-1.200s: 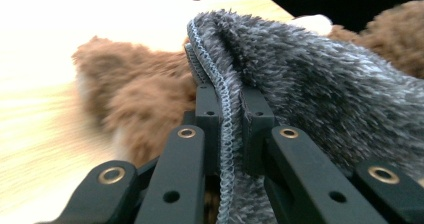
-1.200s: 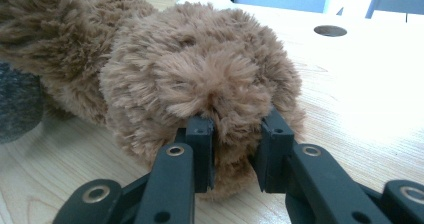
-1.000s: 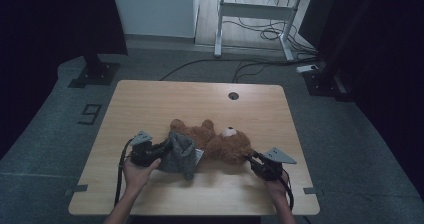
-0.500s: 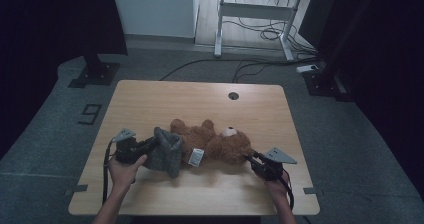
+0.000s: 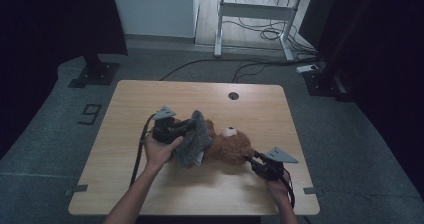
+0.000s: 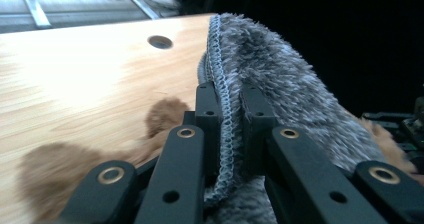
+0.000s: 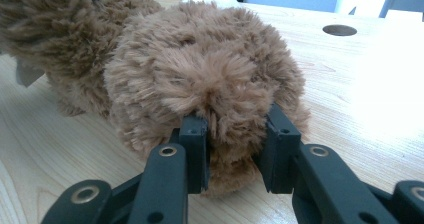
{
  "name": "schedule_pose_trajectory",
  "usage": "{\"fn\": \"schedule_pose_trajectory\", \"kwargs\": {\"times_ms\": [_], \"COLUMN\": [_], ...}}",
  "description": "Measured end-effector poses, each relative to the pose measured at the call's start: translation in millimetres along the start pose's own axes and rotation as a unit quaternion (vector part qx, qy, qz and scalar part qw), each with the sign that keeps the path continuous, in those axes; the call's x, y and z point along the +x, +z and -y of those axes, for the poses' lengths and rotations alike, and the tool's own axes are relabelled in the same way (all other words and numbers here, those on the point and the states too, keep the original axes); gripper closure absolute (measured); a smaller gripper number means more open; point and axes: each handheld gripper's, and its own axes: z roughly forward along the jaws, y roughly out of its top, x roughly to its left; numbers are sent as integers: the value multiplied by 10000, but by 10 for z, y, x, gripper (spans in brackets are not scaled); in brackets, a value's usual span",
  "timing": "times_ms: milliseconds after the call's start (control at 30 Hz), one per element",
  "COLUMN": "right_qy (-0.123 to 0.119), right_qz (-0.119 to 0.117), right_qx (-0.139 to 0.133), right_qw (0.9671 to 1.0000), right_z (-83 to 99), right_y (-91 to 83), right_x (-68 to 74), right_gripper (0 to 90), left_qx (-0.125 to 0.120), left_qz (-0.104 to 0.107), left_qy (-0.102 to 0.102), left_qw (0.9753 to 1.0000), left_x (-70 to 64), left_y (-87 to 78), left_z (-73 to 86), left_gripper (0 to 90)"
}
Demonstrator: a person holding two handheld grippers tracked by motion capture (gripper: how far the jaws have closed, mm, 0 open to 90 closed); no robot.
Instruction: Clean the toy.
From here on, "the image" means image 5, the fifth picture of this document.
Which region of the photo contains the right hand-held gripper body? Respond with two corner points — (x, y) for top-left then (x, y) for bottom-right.
(254, 146), (299, 182)

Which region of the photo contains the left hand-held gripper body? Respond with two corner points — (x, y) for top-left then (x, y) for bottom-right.
(151, 105), (183, 145)

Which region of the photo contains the grey fuzzy cloth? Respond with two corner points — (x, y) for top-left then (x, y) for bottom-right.
(173, 109), (214, 169)

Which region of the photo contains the brown teddy bear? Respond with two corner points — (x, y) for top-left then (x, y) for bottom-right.
(169, 118), (254, 168)

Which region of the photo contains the person's right hand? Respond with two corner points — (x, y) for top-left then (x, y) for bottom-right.
(264, 172), (292, 199)

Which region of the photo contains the person's left hand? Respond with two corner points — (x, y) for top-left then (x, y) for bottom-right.
(143, 132), (185, 172)

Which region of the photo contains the grey tape strip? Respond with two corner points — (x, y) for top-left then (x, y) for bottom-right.
(64, 183), (89, 197)
(302, 186), (325, 197)

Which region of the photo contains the black stand with square base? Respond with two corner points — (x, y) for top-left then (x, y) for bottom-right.
(67, 53), (122, 89)

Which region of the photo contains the black stand with long base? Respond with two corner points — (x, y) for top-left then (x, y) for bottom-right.
(302, 67), (355, 102)

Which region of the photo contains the white power strip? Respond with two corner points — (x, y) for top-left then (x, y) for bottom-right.
(295, 63), (320, 74)

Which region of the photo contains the dark curtain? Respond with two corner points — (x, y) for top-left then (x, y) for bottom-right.
(298, 0), (424, 198)
(0, 0), (129, 160)

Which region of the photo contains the long black floor cable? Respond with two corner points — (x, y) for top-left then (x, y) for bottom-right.
(159, 57), (323, 84)

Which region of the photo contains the tangle of black cables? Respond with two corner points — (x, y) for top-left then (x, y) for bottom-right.
(222, 0), (319, 62)

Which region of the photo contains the white desk frame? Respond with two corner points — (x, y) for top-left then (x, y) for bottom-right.
(213, 0), (338, 62)

